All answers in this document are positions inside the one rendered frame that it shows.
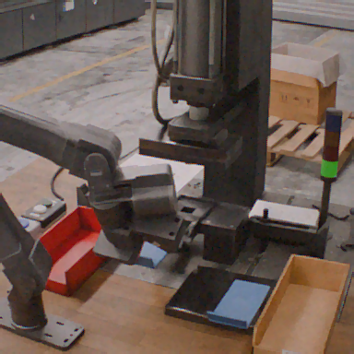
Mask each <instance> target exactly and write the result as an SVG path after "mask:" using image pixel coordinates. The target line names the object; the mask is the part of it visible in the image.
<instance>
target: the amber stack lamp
mask: <svg viewBox="0 0 354 354"><path fill-rule="evenodd" d="M340 136H341V130H339V131H330V130H327V129H326V128H324V144H325V145H327V146H329V147H337V146H340Z"/></svg>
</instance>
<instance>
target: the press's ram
mask: <svg viewBox="0 0 354 354"><path fill-rule="evenodd" d="M228 94H229V96H227V97H226V99H225V100H218V102H217V105H216V106H214V109H211V108H207V107H206V105H205V104H203V103H195V102H189V101H187V105H189V108H188V109H187V110H186V111H185V112H183V113H182V114H180V115H179V116H178V117H175V118H174V119H172V120H171V121H170V122H169V123H168V124H166V125H165V124H157V125H156V126H154V127H153V128H152V129H150V130H149V131H147V133H146V134H144V135H143V136H141V137H139V138H138V146H139V156H140V155H144V156H149V157H154V158H160V159H168V160H174V161H180V162H185V164H186V165H193V164H195V165H200V166H206V167H211V168H216V169H222V170H226V169H227V168H228V167H229V166H230V165H231V163H232V162H233V161H234V160H235V159H237V158H238V157H239V155H240V154H241V153H242V136H238V135H232V134H227V129H223V128H224V127H225V125H226V124H228V123H229V122H230V121H232V120H233V119H234V118H235V117H236V115H237V114H239V113H240V112H241V111H243V110H244V108H245V107H247V96H246V95H237V94H233V93H228Z"/></svg>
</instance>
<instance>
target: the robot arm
mask: <svg viewBox="0 0 354 354"><path fill-rule="evenodd" d="M0 141H2V142H5V143H6V144H8V145H10V146H15V147H17V148H20V149H23V150H25V151H28V152H31V153H33V154H36V155H38V156H40V157H42V158H46V159H47V160H50V161H52V162H53V164H55V165H56V166H58V167H63V168H65V169H67V170H69V172H68V174H70V175H73V176H75V177H77V178H80V179H81V180H87V181H88V188H89V192H88V200H89V202H90V206H91V208H92V210H93V212H94V214H95V216H96V218H97V220H98V222H99V224H100V227H101V231H100V235H99V237H98V239H97V241H96V243H95V245H94V247H93V249H92V250H93V252H94V254H95V255H96V256H98V257H102V258H104V257H105V256H106V257H110V258H112V259H115V260H118V261H119V263H123V264H125V265H128V266H133V265H134V264H135V263H136V262H137V261H138V257H139V255H140V253H141V251H142V249H143V247H144V244H145V242H149V243H151V244H153V245H155V246H156V247H158V248H160V249H161V250H163V251H164V252H166V253H168V254H170V253H172V252H175V253H176V252H177V251H178V250H179V249H180V248H181V247H182V245H183V241H184V239H185V236H184V233H185V231H186V225H185V220H184V217H183V216H179V215H175V214H177V212H178V206H177V202H178V201H177V194H176V188H175V186H176V185H175V182H174V179H173V176H172V170H171V165H170V164H169V163H161V164H153V165H146V166H139V167H138V165H130V166H123V167H120V166H119V159H120V157H121V154H122V150H123V147H122V143H121V140H120V139H119V138H118V137H117V136H116V134H115V133H113V132H111V131H109V130H106V129H102V128H99V127H97V126H96V125H93V124H87V125H84V124H78V123H75V122H72V121H63V120H60V119H57V118H55V117H52V116H51V117H50V116H48V115H45V114H43V113H41V112H35V111H33V110H32V109H27V108H25V107H23V106H18V105H16V104H15V103H12V102H8V101H7V100H4V99H1V98H0ZM0 262H1V264H2V266H3V269H2V272H4V274H5V277H6V278H7V279H8V280H9V282H10V284H11V286H10V287H7V290H6V293H7V299H4V298H1V297H0V328H2V329H5V330H6V331H9V332H11V333H14V334H16V335H19V336H23V337H26V338H29V339H31V340H34V341H37V342H40V343H42V344H45V345H48V346H50V347H53V348H57V349H60V350H62V351H68V350H69V349H70V348H71V347H73V345H74V344H75V343H76V342H77V340H78V339H79V338H81V336H83V334H84V333H85V328H84V326H83V325H81V324H76V323H73V322H70V321H67V320H65V319H62V318H59V317H57V316H53V315H51V314H48V313H46V311H45V310H44V307H43V301H42V293H43V290H44V289H45V287H46V283H47V280H48V278H49V275H50V273H51V272H52V267H53V259H52V258H51V256H50V254H49V253H48V251H47V250H46V249H45V246H44V245H43V243H42V242H41V240H40V239H39V238H38V239H36V240H34V239H33V236H31V234H30V233H29V232H28V231H27V230H26V229H25V228H24V227H23V226H22V224H21V223H20V222H19V220H18V219H17V216H16V215H15V214H14V213H13V211H12V208H11V207H10V205H8V204H7V201H6V200H5V198H4V197H3V195H2V193H1V192H0Z"/></svg>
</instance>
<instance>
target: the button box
mask: <svg viewBox="0 0 354 354"><path fill-rule="evenodd" d="M62 169H63V167H59V169H58V170H57V171H56V172H55V173H54V174H53V178H52V179H51V189H52V192H53V194H54V195H55V196H57V197H58V198H60V199H54V200H53V199H51V198H47V197H44V198H43V199H42V200H41V201H44V200H51V201H53V205H52V206H46V207H45V208H46V210H45V211H44V212H35V211H34V210H33V208H34V207H35V206H39V205H41V201H38V202H37V203H36V204H35V205H33V206H32V207H31V208H29V209H27V210H26V211H25V212H24V213H22V214H21V215H20V216H21V217H22V218H28V219H31V220H35V221H39V222H40V223H41V231H47V230H48V229H49V228H50V227H51V226H52V225H54V224H55V223H56V222H57V221H58V220H59V219H61V218H62V217H64V216H65V215H66V214H67V211H66V210H67V204H66V202H64V200H65V199H64V198H63V197H62V196H61V195H59V194H58V193H57V192H55V191H54V188H53V180H54V179H55V177H56V176H57V175H58V174H59V171H61V170H62Z"/></svg>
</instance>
